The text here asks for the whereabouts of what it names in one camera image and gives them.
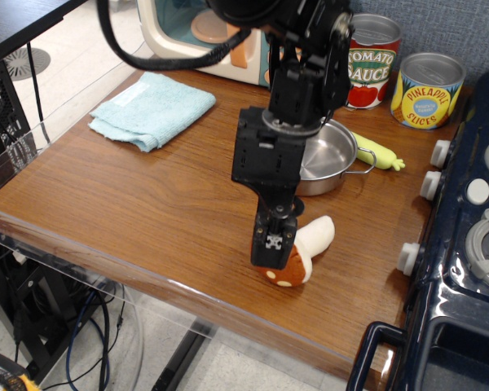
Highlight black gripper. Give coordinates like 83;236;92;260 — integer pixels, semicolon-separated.
231;107;322;270

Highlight plush brown white mushroom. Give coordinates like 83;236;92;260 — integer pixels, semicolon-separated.
255;215;336;288

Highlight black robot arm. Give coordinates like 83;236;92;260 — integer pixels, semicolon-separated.
209;1;354;270

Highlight stainless steel pot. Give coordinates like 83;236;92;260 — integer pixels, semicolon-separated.
296;120;377;196

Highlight dark blue toy stove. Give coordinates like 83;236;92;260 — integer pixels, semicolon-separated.
347;72;489;390

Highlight light blue folded cloth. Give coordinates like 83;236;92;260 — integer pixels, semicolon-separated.
89;72;216;152

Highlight pineapple slices can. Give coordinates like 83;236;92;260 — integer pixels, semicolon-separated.
390;52;466;130

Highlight tomato sauce can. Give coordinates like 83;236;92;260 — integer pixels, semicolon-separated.
347;13;403;109

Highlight toy microwave teal cream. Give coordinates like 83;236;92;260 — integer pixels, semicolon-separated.
137;0;270;87

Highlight green handled metal spoon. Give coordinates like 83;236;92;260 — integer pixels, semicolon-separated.
352;132;406;171

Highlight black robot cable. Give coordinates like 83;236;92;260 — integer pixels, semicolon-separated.
95;0;253;71

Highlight black table leg frame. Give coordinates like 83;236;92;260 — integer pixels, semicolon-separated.
151;319;215;391

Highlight black cable under table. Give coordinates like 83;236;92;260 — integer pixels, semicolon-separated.
40;284;127;391

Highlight blue cable under table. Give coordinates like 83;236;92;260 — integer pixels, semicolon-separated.
64;291;111;391

